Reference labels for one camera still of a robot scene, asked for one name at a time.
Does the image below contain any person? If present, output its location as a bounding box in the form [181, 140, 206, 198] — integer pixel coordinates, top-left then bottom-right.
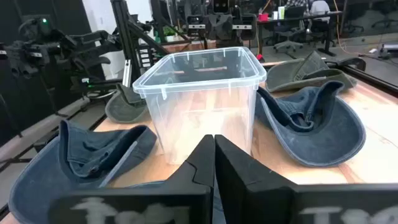
[284, 0, 310, 9]
[309, 0, 331, 22]

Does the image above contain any black office desk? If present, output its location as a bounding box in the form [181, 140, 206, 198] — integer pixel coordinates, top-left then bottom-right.
[257, 11, 343, 57]

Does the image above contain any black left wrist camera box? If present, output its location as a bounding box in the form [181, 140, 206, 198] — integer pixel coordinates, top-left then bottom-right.
[213, 0, 230, 14]

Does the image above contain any gray floor device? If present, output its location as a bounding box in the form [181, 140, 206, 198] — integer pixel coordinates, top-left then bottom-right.
[368, 42, 398, 60]

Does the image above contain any black device with white labels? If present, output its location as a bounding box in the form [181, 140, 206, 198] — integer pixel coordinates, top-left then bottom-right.
[139, 45, 154, 68]

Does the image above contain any yellow floor cable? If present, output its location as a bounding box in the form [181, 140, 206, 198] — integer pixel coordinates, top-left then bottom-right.
[332, 0, 354, 55]

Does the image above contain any olive green hat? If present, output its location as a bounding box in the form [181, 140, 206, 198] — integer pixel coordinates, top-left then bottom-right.
[265, 50, 358, 93]
[104, 83, 149, 124]

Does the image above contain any clear plastic storage bin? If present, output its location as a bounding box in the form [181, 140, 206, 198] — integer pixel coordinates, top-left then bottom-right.
[132, 46, 267, 165]

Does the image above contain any small plant in white pot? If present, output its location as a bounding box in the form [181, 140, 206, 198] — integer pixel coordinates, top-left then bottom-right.
[163, 26, 178, 43]

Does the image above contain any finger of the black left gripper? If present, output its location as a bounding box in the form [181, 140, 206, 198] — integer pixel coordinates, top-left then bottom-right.
[186, 15, 221, 42]
[220, 14, 257, 42]

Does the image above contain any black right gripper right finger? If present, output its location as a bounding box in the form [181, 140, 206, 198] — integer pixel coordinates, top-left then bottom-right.
[215, 134, 296, 224]

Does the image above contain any blue denim hat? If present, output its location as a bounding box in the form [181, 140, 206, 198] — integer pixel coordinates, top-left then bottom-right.
[8, 119, 225, 224]
[254, 80, 367, 169]

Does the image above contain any black office chair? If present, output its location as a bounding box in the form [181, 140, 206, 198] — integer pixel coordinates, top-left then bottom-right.
[273, 6, 307, 52]
[307, 18, 337, 48]
[343, 12, 366, 35]
[371, 0, 398, 29]

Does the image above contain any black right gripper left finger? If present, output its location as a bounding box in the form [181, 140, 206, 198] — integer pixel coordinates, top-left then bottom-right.
[164, 134, 215, 190]

